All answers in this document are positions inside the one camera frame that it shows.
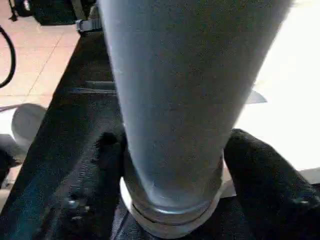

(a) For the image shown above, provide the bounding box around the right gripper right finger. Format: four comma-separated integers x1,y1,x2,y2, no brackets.
222,129,320,240

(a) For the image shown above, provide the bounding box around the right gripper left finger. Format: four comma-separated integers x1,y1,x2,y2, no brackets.
32,131,129,240

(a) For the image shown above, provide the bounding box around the white plastic table top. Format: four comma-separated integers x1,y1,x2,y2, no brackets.
119,0,320,239

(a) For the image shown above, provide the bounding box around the white plastic table leg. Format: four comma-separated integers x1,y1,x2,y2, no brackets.
97,0,294,212

